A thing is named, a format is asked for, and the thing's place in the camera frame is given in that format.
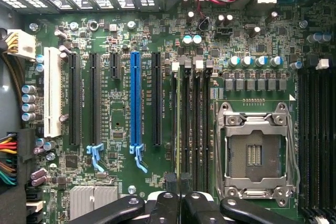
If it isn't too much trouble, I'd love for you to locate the black RAM slot white clip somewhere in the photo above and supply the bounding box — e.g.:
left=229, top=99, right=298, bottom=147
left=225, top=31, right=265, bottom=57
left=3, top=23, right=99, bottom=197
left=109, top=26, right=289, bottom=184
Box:
left=192, top=60, right=204, bottom=195
left=309, top=58, right=330, bottom=224

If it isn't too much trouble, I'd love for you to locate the black RAM slot grey clip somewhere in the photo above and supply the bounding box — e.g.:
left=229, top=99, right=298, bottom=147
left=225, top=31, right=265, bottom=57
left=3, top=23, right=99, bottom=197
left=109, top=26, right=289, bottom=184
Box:
left=202, top=60, right=214, bottom=195
left=181, top=56, right=192, bottom=175

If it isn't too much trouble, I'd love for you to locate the light blue slot latch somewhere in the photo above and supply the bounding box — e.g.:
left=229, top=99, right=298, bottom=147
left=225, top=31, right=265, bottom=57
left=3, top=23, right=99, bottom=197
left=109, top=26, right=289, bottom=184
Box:
left=86, top=143, right=105, bottom=173
left=129, top=143, right=149, bottom=174

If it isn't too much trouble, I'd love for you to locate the silver finned heatsink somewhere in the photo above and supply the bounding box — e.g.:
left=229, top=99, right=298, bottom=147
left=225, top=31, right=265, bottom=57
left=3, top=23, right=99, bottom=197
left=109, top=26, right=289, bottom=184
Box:
left=69, top=185, right=119, bottom=221

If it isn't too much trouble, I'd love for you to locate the silver CPU socket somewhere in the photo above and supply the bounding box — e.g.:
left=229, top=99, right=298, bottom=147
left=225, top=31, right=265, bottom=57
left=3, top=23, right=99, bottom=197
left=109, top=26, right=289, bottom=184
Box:
left=214, top=101, right=301, bottom=208

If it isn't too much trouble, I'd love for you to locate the long black expansion slot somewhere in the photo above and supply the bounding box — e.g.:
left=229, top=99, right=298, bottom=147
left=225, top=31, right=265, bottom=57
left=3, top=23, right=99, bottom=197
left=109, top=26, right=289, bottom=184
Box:
left=151, top=51, right=162, bottom=147
left=88, top=52, right=102, bottom=146
left=68, top=52, right=82, bottom=145

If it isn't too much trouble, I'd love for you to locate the blue expansion slot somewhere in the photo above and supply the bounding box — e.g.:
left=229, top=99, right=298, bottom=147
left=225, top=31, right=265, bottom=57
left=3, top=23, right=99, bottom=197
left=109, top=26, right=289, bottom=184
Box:
left=130, top=51, right=143, bottom=146

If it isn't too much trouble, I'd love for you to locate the green motherboard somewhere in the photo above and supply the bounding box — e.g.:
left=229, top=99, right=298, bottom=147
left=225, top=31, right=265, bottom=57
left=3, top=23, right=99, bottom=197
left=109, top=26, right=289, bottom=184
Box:
left=25, top=0, right=336, bottom=224

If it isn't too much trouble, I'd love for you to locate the black main power connector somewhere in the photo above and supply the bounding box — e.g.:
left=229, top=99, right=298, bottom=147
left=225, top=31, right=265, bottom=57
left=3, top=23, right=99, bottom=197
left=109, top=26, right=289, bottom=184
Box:
left=16, top=129, right=37, bottom=189

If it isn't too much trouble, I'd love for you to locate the short black expansion slot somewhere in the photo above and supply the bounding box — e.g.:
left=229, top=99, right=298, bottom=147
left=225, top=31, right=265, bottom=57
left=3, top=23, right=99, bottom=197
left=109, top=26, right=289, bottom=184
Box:
left=109, top=52, right=122, bottom=79

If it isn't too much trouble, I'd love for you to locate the white PCI expansion slot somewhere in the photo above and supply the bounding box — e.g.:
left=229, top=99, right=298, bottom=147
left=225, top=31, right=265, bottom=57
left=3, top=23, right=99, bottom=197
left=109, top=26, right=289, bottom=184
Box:
left=43, top=47, right=62, bottom=138

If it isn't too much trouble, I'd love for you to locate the white power connector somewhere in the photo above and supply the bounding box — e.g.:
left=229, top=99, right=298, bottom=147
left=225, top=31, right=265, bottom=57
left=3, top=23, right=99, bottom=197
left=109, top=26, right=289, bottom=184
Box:
left=7, top=29, right=37, bottom=61

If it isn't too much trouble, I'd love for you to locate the steel wire locking lever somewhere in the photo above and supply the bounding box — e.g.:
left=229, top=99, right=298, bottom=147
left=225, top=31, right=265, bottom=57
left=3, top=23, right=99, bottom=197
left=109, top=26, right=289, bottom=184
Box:
left=215, top=102, right=230, bottom=200
left=285, top=110, right=301, bottom=192

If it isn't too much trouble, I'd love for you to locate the coloured power wire bundle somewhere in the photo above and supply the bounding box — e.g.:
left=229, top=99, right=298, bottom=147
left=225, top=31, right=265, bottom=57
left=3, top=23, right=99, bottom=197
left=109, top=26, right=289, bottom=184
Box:
left=0, top=132, right=18, bottom=187

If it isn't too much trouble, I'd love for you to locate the yellow and black wire bundle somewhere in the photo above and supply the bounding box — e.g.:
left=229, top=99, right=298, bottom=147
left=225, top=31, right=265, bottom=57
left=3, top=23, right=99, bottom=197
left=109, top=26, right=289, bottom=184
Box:
left=0, top=27, right=24, bottom=109

